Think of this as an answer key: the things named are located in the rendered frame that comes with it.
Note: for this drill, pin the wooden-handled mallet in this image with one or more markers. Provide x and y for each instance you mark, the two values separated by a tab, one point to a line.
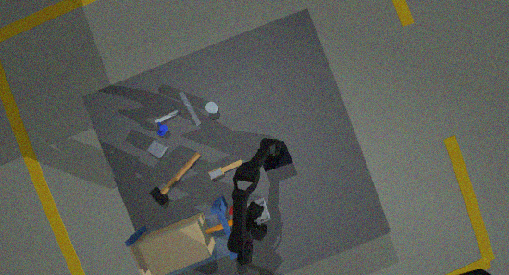
159	195

